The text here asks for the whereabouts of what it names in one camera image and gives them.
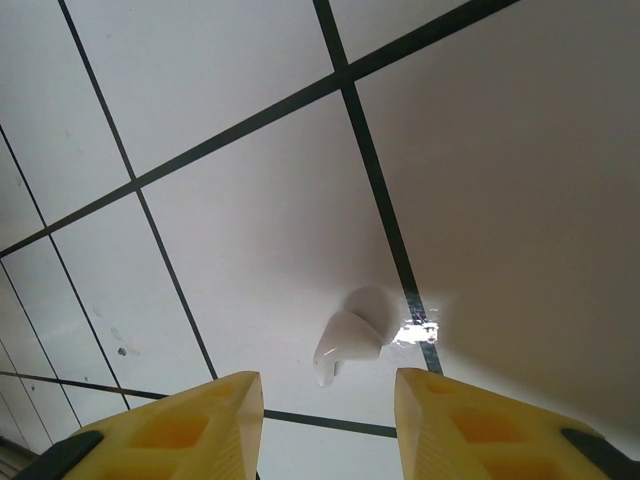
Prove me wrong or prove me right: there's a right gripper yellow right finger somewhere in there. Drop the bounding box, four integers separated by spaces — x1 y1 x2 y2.
394 367 640 480

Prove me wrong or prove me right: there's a white wireless earbud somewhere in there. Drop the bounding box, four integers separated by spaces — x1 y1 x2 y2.
313 284 401 389

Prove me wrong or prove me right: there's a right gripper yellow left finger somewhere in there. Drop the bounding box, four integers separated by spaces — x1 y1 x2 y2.
37 370 265 480

